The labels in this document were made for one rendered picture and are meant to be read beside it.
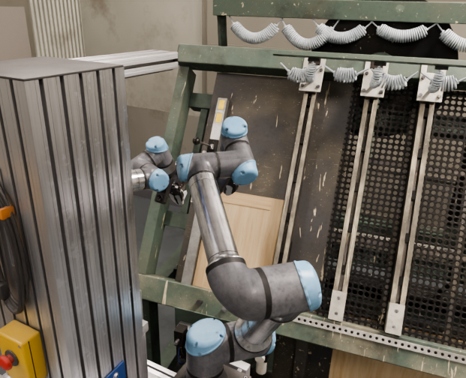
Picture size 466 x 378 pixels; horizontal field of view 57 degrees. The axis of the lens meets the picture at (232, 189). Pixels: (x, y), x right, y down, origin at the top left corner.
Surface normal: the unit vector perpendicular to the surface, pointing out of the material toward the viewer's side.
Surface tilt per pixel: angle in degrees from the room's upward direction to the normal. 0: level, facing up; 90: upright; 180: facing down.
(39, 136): 90
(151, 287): 60
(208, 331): 8
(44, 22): 90
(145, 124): 90
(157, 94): 90
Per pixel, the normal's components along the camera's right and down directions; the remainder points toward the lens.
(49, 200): 0.88, 0.21
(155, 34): -0.47, 0.33
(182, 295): -0.27, -0.14
